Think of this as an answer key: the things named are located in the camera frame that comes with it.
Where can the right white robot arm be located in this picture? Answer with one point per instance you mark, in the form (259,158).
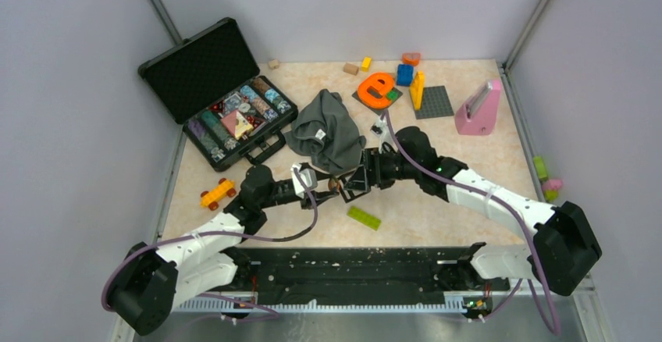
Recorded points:
(559,248)

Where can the grey t-shirt garment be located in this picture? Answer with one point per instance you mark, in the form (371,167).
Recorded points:
(325,132)

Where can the black square frame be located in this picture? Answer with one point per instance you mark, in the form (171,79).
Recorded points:
(351,190)

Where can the small yellow block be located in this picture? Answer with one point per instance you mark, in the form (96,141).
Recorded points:
(365,64)

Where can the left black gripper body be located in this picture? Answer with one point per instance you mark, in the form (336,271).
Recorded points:
(280,195)

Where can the pink block outside table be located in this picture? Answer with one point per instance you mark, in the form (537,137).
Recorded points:
(552,185)

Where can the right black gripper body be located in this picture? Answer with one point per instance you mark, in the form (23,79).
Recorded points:
(388,168)

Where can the yellow red toy car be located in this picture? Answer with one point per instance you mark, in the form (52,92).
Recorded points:
(224,189)

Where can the pink yellow card box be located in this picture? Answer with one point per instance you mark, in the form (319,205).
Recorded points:
(237,124)

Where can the yellow upright lego block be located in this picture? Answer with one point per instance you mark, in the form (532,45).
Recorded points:
(416,90)

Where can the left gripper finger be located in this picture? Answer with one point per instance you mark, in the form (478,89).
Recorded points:
(323,176)
(319,197)

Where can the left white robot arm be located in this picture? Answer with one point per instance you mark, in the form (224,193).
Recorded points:
(154,279)

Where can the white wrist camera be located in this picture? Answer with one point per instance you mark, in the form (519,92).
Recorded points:
(303,178)
(382,131)

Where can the lime green lego brick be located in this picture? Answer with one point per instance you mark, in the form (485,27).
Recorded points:
(365,218)

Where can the large grey lego baseplate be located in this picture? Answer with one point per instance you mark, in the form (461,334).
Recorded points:
(435,103)

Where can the pink wedge stand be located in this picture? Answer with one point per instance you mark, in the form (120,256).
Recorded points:
(477,116)

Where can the black open poker chip case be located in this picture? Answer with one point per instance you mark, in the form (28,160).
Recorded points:
(206,77)

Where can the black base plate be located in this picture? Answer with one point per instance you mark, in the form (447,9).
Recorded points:
(355,276)

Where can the orange curved toy piece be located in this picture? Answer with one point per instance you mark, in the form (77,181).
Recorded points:
(411,58)

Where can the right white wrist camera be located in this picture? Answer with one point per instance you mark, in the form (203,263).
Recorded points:
(382,131)

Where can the small green lego brick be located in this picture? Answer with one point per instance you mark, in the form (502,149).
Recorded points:
(392,95)

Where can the white cable duct rail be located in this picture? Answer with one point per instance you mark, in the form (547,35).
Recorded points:
(209,304)

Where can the green block outside table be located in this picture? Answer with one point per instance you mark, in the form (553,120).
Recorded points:
(540,168)

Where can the blue lego block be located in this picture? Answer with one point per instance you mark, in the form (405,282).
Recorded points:
(405,75)

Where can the tan wooden block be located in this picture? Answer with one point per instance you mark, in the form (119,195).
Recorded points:
(350,69)

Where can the orange letter e block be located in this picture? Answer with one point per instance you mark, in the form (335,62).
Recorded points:
(372,91)

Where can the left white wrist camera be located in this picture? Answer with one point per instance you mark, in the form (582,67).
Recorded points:
(303,178)

